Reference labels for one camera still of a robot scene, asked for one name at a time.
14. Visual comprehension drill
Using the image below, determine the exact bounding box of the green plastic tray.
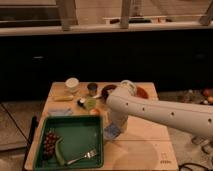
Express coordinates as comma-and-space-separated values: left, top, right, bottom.
33, 115, 104, 171

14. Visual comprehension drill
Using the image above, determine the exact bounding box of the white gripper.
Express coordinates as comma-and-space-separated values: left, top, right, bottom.
108, 109, 128, 133

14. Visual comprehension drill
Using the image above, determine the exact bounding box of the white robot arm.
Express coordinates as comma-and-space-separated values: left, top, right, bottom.
106, 80, 213, 139

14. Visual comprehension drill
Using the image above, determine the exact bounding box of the black cable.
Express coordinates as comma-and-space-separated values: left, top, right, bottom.
177, 162, 210, 171

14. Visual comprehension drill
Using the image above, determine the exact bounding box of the green cup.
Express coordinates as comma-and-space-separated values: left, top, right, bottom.
84, 98, 96, 110

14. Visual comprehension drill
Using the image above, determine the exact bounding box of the blue sponge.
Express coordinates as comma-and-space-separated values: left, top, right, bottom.
104, 123, 121, 141

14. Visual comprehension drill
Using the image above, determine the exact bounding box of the light blue cloth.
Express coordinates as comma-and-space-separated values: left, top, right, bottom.
48, 108, 73, 116

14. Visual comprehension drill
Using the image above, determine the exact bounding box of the red apple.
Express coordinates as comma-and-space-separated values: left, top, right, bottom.
89, 108, 100, 115

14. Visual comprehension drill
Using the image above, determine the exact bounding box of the white cup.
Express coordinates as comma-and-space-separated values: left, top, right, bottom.
65, 78, 79, 93

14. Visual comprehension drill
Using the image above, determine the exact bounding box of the bunch of dark grapes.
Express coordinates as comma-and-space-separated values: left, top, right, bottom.
43, 131, 59, 160

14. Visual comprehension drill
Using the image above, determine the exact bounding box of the silver fork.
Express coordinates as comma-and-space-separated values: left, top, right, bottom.
66, 149, 97, 165

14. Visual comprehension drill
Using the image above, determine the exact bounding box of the orange bowl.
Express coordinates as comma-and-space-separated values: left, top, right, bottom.
136, 87, 149, 99

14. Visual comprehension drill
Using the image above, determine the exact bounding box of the dark brown bowl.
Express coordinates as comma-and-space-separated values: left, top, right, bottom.
101, 84, 116, 101

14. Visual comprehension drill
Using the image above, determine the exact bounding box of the small black white object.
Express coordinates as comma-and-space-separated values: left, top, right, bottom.
77, 98, 86, 107

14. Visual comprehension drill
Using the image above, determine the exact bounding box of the dark metal cup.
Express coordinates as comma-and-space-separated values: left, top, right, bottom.
87, 82, 98, 96

